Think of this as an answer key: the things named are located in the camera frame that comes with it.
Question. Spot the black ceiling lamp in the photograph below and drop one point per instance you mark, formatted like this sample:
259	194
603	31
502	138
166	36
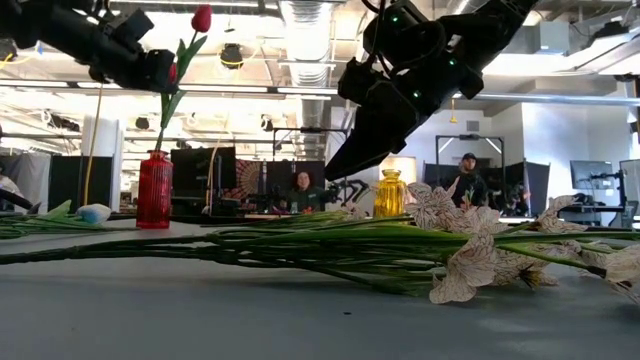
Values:
231	56

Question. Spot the black partition panel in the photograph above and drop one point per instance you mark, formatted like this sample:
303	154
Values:
70	182

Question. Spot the black monitor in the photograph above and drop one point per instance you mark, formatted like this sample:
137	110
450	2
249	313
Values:
590	174
631	180
202	172

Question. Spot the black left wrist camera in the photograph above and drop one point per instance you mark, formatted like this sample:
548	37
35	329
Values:
130	27

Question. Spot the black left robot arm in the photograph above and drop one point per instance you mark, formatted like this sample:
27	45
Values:
50	25

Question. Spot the white pillar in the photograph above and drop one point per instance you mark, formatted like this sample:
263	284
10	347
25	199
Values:
107	150

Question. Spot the patterned wall cloth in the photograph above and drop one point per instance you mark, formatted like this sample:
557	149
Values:
250	177

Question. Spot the red artificial tulip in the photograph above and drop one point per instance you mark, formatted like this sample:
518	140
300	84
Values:
202	19

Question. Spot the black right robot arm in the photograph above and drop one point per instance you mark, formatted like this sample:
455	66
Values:
500	25

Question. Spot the white artificial flower bunch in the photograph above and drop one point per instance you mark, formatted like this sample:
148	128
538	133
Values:
470	265

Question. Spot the person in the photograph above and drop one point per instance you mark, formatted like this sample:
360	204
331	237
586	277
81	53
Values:
470	187
304	195

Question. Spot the black background robot arm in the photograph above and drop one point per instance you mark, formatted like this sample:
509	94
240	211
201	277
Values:
350	189

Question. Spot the red ribbed glass vase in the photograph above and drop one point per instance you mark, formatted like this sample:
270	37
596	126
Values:
155	195

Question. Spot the white artificial tulip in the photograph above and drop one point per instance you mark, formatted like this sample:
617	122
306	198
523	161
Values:
95	213

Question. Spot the silver ventilation duct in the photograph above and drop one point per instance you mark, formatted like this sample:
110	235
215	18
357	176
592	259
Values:
307	40

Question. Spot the yellow ribbed glass vase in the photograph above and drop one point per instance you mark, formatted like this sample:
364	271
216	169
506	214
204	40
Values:
390	197

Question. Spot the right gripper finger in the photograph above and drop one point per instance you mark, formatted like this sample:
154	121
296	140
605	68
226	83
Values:
370	140

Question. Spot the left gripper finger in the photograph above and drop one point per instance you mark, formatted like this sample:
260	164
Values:
157	70

